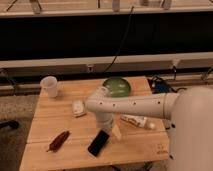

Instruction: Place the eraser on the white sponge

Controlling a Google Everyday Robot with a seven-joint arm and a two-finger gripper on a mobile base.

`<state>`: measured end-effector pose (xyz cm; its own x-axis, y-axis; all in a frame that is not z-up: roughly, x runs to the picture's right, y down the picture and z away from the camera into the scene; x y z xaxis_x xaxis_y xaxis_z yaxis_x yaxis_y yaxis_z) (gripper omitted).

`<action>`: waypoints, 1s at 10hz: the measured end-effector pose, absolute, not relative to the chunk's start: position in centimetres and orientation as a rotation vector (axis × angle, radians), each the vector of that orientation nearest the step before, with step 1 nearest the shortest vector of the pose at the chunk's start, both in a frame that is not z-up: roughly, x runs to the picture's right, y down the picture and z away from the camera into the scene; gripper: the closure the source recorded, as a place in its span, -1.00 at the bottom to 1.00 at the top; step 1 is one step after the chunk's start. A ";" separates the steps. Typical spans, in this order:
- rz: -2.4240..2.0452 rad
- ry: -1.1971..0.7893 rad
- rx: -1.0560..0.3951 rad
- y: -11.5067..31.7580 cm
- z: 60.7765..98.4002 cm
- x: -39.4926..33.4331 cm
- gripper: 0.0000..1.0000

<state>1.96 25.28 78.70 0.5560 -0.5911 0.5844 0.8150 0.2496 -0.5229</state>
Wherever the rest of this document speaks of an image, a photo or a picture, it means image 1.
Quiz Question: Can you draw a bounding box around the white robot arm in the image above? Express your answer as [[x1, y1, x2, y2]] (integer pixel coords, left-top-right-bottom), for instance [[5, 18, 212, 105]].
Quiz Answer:
[[85, 86, 213, 171]]

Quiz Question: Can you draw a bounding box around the black chair base leg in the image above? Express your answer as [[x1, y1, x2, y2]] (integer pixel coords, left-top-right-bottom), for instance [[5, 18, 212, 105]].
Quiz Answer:
[[0, 120, 19, 129]]

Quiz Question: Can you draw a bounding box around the blue object with cables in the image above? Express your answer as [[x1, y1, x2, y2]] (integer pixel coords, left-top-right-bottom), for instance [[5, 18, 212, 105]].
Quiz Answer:
[[148, 76, 185, 94]]

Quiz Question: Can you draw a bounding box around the black hanging cable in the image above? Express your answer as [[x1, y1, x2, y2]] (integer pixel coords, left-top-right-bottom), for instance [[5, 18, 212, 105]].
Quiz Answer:
[[101, 5, 135, 74]]

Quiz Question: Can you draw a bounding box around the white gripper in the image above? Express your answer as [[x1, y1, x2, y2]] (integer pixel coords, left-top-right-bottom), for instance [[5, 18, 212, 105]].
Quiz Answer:
[[96, 113, 122, 140]]

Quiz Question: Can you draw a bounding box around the black eraser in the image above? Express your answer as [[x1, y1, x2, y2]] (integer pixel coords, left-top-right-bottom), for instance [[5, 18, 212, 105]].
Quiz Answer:
[[88, 130, 110, 157]]

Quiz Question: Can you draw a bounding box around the clear plastic cup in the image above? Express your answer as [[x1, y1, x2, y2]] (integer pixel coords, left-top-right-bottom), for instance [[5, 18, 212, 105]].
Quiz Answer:
[[40, 76, 58, 98]]

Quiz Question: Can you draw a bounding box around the green bowl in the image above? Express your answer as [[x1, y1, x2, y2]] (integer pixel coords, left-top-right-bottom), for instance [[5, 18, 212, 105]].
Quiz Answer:
[[103, 77, 131, 97]]

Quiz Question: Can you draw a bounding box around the white tube bottle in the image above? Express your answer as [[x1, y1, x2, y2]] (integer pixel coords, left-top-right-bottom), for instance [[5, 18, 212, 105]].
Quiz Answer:
[[121, 115, 156, 130]]

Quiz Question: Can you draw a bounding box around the white sponge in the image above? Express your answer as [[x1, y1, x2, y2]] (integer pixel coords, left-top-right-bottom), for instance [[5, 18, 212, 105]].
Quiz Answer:
[[72, 100, 86, 117]]

